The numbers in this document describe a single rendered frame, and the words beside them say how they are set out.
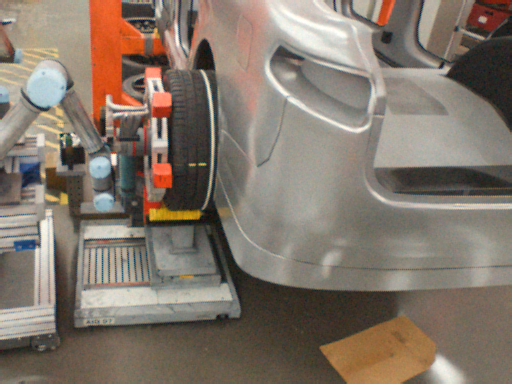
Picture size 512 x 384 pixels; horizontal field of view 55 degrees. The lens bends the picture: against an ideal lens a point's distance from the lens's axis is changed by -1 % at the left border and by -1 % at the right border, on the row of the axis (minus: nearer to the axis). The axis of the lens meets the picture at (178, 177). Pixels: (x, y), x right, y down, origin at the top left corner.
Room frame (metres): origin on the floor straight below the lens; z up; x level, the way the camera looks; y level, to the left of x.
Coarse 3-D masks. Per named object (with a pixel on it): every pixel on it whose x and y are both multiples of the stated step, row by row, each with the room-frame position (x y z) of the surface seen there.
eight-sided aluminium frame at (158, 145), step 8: (152, 80) 2.11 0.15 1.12; (160, 80) 2.12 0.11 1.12; (152, 88) 2.01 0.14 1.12; (160, 88) 2.02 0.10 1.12; (144, 96) 2.27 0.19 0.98; (144, 104) 2.26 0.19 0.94; (144, 120) 2.26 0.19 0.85; (152, 120) 1.85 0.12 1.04; (152, 128) 1.82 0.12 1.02; (152, 136) 1.80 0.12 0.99; (152, 144) 1.78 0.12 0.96; (160, 144) 1.78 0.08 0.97; (152, 152) 1.76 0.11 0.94; (160, 152) 1.77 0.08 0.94; (144, 160) 2.18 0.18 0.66; (152, 160) 1.77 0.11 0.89; (144, 168) 2.17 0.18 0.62; (144, 176) 2.12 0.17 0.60; (152, 184) 1.77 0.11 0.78; (152, 192) 1.77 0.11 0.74; (160, 192) 1.78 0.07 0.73; (152, 200) 1.90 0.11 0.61; (160, 200) 1.91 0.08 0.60
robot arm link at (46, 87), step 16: (48, 64) 1.53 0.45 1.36; (32, 80) 1.44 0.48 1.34; (48, 80) 1.45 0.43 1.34; (64, 80) 1.50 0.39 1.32; (32, 96) 1.43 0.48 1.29; (48, 96) 1.44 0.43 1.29; (16, 112) 1.46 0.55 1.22; (32, 112) 1.46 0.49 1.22; (0, 128) 1.45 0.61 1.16; (16, 128) 1.45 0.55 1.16; (0, 144) 1.44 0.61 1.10; (0, 160) 1.46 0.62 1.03
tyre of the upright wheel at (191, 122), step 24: (168, 72) 2.09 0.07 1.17; (192, 72) 2.08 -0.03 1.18; (192, 96) 1.90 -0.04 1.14; (216, 96) 1.92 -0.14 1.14; (192, 120) 1.82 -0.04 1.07; (216, 120) 1.84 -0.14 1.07; (192, 144) 1.76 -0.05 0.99; (216, 144) 1.78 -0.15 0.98; (192, 168) 1.73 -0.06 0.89; (216, 168) 1.76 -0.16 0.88; (192, 192) 1.75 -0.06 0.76
